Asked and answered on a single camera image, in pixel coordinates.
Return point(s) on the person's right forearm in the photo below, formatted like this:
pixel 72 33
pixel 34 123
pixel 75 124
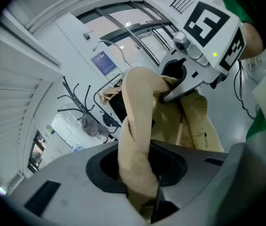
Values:
pixel 253 41

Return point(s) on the white floor plan poster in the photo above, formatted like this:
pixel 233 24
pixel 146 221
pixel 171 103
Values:
pixel 113 75

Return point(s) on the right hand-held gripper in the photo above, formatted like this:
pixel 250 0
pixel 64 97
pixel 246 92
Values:
pixel 208 32

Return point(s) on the beige shirt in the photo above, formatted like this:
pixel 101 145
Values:
pixel 138 107

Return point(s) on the black cap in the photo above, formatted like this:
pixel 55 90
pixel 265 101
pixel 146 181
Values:
pixel 108 120

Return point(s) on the person's green t-shirt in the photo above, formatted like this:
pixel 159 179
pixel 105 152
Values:
pixel 232 1

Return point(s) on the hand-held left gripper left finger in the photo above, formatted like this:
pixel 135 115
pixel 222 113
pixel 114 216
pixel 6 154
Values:
pixel 71 185

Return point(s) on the white marbled panel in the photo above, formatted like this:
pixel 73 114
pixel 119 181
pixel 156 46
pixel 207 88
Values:
pixel 69 128

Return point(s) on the black hanging garment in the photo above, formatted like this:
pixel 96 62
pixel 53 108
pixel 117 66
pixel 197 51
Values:
pixel 118 107

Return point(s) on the black framed glass door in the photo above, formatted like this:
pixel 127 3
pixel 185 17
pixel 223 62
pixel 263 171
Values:
pixel 135 28

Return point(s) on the row of wooden hangers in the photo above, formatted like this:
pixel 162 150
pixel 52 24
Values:
pixel 110 94

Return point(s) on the grey wall box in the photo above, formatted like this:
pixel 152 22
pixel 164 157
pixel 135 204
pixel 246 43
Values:
pixel 86 35

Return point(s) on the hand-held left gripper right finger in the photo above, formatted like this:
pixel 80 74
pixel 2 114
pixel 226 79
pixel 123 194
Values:
pixel 189 173

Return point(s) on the black garment rack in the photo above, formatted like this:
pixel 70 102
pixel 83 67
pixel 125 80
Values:
pixel 110 82

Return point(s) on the blue poster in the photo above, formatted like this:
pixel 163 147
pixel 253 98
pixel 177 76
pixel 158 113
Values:
pixel 103 62

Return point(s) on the green plastic bottle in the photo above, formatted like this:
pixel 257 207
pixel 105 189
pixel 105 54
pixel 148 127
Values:
pixel 49 129

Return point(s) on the black metal coat rack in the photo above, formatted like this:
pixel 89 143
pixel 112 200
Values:
pixel 84 107

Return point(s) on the grey cap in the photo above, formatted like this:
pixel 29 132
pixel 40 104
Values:
pixel 91 126

